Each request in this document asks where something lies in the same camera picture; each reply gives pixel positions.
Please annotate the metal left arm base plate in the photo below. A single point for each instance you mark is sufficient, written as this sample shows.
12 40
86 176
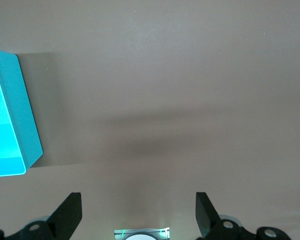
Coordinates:
120 232

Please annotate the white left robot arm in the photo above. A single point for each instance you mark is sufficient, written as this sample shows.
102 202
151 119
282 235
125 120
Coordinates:
142 237

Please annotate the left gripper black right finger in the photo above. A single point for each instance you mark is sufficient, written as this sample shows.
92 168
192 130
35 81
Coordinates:
207 220

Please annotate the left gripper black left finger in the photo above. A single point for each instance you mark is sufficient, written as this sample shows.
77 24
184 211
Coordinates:
67 215

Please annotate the teal plastic bin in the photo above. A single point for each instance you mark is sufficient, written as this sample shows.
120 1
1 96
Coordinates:
10 112

